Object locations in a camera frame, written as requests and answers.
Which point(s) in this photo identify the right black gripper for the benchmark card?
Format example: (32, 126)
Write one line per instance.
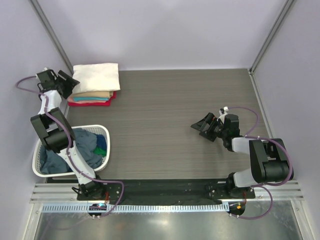
(208, 128)

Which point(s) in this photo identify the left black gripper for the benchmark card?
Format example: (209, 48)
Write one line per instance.
(64, 83)

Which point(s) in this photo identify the cream white t shirt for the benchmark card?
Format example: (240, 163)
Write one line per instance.
(102, 77)

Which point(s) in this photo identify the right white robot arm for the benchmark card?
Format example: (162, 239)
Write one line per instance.
(269, 160)

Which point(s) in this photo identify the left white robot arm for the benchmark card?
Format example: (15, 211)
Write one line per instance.
(56, 134)

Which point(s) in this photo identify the folded teal t shirt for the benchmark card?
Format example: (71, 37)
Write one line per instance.
(81, 99)

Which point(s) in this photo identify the folded tan t shirt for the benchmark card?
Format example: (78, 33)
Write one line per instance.
(93, 94)

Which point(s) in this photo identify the folded red t shirt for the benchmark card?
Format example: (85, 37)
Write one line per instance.
(104, 104)

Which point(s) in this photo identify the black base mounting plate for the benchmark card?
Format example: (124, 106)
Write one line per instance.
(169, 191)

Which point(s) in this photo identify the white plastic laundry basket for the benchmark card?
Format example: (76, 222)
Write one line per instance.
(96, 129)

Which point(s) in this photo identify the blue garment in basket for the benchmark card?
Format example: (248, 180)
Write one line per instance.
(101, 141)

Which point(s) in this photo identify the green garment in basket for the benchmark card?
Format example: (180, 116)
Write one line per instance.
(100, 151)

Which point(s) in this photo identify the grey blue shirt in basket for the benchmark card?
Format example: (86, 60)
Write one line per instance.
(86, 142)

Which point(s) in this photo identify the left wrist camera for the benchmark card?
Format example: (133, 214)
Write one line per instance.
(47, 78)

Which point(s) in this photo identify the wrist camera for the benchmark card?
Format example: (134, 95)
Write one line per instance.
(47, 78)
(230, 122)

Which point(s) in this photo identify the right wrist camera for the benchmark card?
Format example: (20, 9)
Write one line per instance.
(230, 122)

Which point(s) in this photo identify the aluminium rail beam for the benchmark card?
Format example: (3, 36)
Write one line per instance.
(63, 193)

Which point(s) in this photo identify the left aluminium corner post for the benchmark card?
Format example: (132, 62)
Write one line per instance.
(51, 33)

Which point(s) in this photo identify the aluminium corner post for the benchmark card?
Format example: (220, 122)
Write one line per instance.
(51, 33)
(280, 19)

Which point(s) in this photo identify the slotted white cable duct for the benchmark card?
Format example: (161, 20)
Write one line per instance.
(121, 209)

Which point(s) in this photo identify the right aluminium corner post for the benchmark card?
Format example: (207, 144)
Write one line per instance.
(280, 19)

